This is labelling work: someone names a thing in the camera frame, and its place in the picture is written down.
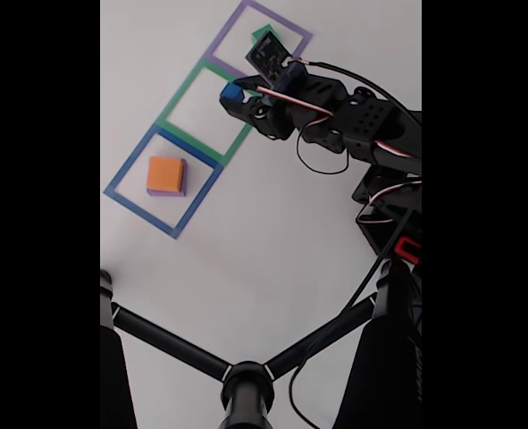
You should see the small blue cube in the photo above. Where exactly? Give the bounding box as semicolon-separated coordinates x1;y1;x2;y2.
221;83;244;105

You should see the green block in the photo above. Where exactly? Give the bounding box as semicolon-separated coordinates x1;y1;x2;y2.
250;23;281;46

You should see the purple block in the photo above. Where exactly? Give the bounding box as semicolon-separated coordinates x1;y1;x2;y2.
146;158;189;198

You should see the orange block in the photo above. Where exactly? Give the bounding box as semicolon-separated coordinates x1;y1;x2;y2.
146;156;187;194

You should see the purple tape square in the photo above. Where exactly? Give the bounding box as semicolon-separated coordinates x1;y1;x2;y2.
204;0;314;81

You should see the green tape square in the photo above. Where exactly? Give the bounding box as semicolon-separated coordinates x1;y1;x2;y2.
155;56;254;167

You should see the blue tape square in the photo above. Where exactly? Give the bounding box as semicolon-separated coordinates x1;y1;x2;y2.
103;123;224;240

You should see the red clamp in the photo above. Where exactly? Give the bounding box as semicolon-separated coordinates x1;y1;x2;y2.
393;236;423;265

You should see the red white servo wire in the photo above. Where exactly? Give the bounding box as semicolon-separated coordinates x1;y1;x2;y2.
355;178;423;226
256;56;415;175

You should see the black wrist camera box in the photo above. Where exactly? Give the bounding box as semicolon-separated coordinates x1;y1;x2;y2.
244;31;309;93

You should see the black camera tripod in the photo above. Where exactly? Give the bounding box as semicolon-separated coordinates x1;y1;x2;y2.
100;261;423;429

